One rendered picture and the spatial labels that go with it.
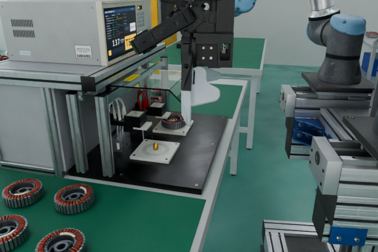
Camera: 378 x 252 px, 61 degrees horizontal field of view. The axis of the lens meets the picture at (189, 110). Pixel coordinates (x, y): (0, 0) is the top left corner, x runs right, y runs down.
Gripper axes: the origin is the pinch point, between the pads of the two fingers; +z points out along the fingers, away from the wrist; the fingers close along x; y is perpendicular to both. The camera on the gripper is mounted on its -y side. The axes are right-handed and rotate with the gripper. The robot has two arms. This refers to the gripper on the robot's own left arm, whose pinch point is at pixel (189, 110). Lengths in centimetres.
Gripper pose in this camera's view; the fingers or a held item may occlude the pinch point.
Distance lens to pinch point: 56.8
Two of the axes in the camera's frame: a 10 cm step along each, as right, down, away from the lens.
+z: 0.0, 9.4, 3.5
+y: 9.9, 0.4, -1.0
